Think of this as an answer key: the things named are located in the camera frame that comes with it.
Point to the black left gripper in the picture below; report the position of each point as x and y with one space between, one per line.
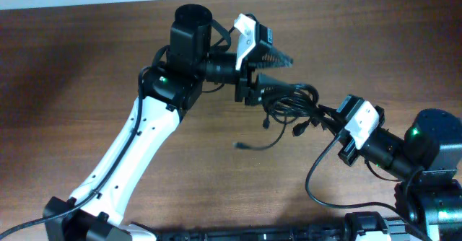
247 66

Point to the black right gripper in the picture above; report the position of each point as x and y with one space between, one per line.
349 152

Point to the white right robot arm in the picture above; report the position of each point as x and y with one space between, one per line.
424 162

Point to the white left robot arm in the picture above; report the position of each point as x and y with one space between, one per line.
198 52

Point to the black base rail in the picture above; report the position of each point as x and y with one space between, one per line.
353 226

